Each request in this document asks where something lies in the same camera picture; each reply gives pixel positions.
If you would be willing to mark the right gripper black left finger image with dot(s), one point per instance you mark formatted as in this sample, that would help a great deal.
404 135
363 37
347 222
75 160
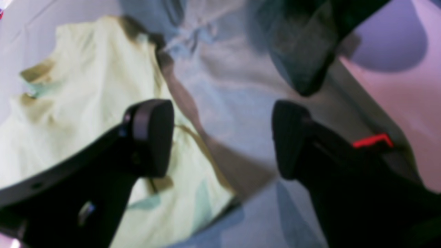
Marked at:
80 202

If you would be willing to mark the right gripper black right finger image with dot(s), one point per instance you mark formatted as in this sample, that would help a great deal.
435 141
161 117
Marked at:
359 200

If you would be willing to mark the light yellow-green T-shirt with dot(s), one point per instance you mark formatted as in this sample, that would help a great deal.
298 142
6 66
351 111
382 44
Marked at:
96 71

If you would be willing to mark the dark green garment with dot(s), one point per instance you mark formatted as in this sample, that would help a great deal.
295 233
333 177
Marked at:
303 34

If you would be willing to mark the grey-green table cloth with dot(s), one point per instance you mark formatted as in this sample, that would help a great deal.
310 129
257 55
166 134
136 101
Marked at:
226 80

